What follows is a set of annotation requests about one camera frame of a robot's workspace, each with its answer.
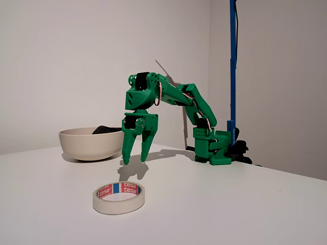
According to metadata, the beige masking tape roll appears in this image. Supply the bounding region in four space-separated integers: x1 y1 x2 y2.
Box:
92 181 146 215

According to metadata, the dark cloth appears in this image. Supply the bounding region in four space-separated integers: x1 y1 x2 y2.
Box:
91 125 123 135

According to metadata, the beige bowl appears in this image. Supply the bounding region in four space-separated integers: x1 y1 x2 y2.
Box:
58 127 125 161

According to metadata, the blue pole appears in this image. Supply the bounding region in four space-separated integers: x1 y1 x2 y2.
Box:
226 0 240 148

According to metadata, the black cable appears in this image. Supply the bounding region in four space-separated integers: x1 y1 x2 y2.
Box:
234 0 240 67

